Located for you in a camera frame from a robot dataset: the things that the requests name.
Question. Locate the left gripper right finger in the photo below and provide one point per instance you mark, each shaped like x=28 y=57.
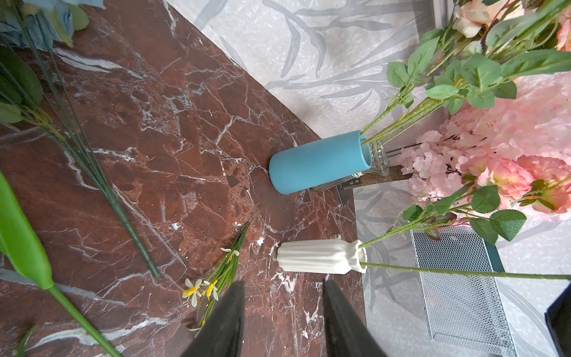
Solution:
x=346 y=334

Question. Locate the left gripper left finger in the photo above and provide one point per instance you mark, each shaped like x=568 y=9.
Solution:
x=222 y=334

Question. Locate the coral pink rose stem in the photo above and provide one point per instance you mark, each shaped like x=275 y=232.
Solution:
x=496 y=198

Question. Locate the white ribbed vase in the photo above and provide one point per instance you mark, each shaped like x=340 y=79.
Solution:
x=322 y=256

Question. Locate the clear glass vase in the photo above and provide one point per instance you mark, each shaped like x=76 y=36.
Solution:
x=380 y=164

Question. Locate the teal ceramic vase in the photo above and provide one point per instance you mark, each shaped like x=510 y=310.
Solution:
x=319 y=162

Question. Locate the blue hydrangea flowers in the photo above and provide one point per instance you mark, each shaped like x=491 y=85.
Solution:
x=33 y=89

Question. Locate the small white daisy sprig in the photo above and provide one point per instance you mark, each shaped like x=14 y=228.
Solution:
x=203 y=294

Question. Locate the tree stand base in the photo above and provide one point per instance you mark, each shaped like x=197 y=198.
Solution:
x=367 y=179

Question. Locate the pink cherry blossom tree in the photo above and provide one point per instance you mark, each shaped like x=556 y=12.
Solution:
x=535 y=123

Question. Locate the white wire mesh basket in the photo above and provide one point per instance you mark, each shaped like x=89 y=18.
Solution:
x=462 y=303

